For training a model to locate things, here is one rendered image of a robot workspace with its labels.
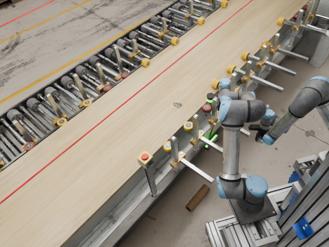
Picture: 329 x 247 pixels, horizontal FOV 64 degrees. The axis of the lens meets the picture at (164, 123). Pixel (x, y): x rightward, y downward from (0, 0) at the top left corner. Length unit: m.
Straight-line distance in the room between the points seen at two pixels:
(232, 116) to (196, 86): 1.13
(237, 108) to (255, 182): 0.41
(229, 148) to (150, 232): 1.53
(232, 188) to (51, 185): 1.27
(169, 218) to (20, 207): 1.33
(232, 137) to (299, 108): 0.40
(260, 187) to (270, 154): 1.70
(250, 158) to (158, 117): 1.30
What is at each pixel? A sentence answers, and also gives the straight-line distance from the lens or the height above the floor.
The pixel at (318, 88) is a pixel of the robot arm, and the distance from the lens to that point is 1.58.
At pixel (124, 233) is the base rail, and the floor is 0.70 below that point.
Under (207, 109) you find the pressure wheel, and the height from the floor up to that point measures 0.91.
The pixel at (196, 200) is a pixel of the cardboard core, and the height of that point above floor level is 0.08.
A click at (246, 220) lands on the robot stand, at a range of 1.64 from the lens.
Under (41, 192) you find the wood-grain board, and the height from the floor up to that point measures 0.90.
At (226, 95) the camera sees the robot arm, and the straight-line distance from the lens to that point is 1.74.
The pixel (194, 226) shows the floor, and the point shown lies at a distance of 2.68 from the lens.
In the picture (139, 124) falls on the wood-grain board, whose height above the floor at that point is 0.90.
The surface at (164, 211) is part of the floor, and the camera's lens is 2.74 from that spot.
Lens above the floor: 2.56
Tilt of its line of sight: 51 degrees down
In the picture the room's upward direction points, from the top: 8 degrees counter-clockwise
